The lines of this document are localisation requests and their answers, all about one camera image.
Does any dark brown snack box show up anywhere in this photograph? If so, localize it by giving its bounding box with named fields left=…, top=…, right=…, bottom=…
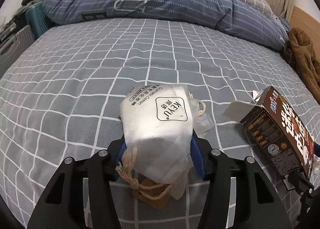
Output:
left=223, top=86, right=316, bottom=191

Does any white cotton pad bag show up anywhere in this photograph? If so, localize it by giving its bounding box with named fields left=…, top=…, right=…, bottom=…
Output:
left=116, top=84, right=214, bottom=209

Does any brown fleece jacket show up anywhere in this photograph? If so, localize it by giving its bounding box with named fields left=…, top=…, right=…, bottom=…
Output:
left=282, top=28, right=320, bottom=103

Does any grey checked bed sheet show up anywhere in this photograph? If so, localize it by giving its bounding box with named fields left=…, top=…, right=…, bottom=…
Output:
left=1, top=18, right=319, bottom=227

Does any wooden headboard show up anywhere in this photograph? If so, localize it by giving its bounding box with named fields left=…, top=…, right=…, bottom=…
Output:
left=290, top=6, right=320, bottom=47

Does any grey suitcase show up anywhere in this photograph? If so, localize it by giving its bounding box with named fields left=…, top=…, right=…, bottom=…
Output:
left=1, top=25, right=35, bottom=77

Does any clutter on suitcases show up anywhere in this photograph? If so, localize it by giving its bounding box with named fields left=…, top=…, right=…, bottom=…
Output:
left=1, top=0, right=40, bottom=43

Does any teal suitcase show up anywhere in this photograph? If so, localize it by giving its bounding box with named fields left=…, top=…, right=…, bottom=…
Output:
left=25, top=1, right=55, bottom=39

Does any blue striped duvet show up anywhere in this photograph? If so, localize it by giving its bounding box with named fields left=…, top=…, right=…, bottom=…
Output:
left=43, top=0, right=288, bottom=51

